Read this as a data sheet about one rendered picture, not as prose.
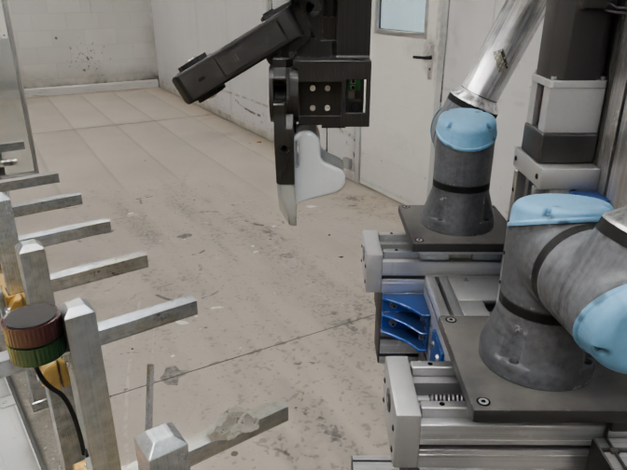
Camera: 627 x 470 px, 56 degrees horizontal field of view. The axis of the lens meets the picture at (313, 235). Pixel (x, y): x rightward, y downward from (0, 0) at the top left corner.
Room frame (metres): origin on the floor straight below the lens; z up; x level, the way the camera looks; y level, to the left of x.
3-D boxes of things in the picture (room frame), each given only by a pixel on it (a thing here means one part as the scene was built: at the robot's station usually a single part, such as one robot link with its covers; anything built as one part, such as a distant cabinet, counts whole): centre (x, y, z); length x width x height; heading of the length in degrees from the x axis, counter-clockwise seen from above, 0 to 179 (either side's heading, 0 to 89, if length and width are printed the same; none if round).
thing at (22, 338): (0.57, 0.31, 1.16); 0.06 x 0.06 x 0.02
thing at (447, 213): (1.18, -0.31, 1.09); 0.15 x 0.15 x 0.10
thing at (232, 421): (0.75, 0.13, 0.87); 0.09 x 0.07 x 0.02; 126
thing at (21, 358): (0.57, 0.31, 1.13); 0.06 x 0.06 x 0.02
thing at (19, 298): (1.02, 0.58, 0.95); 0.13 x 0.06 x 0.05; 36
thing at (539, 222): (0.67, -0.30, 1.21); 0.13 x 0.12 x 0.14; 7
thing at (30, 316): (0.57, 0.31, 1.06); 0.06 x 0.06 x 0.22; 36
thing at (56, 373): (0.82, 0.43, 0.95); 0.13 x 0.06 x 0.05; 36
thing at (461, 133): (1.18, -0.31, 1.21); 0.13 x 0.12 x 0.14; 173
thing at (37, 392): (1.00, 0.57, 0.92); 0.03 x 0.03 x 0.48; 36
